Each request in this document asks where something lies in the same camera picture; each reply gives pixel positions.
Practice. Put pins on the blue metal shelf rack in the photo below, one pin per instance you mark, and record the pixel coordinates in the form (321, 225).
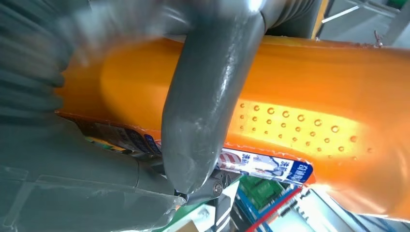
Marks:
(288, 208)

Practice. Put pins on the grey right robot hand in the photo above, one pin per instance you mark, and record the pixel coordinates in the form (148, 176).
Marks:
(205, 96)

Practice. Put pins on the green plastic crate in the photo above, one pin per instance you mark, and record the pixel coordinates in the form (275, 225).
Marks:
(261, 190)

